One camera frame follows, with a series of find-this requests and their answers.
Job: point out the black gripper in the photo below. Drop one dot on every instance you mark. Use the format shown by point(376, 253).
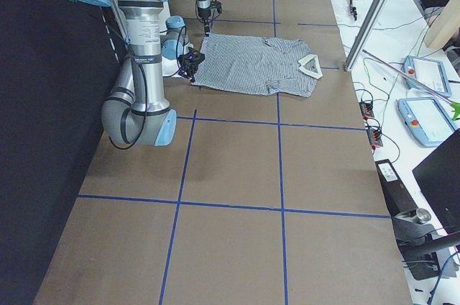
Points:
point(189, 65)
point(205, 14)

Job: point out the striped polo shirt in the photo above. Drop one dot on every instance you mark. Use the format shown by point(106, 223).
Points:
point(258, 65)

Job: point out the orange black usb hub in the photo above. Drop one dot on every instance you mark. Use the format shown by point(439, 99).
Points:
point(366, 108)

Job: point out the thin metal rod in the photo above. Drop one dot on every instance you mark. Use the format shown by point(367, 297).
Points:
point(453, 104)

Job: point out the upper teach pendant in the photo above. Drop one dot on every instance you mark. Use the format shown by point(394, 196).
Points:
point(428, 72)

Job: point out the teach pendant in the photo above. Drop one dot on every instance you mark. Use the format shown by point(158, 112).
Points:
point(426, 120)
point(428, 72)

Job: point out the lower teach pendant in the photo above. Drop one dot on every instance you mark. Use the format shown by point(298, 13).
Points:
point(426, 120)

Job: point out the wooden beam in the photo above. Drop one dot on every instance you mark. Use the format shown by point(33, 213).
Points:
point(445, 25)

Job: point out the black rectangular box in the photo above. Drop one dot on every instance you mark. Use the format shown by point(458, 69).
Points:
point(397, 197)

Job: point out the black monitor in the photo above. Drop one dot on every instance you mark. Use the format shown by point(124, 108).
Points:
point(438, 178)

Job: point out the aluminium frame post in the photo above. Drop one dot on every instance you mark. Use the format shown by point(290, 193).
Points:
point(364, 33)

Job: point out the black camera stand base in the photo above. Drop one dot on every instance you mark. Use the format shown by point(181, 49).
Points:
point(424, 249)

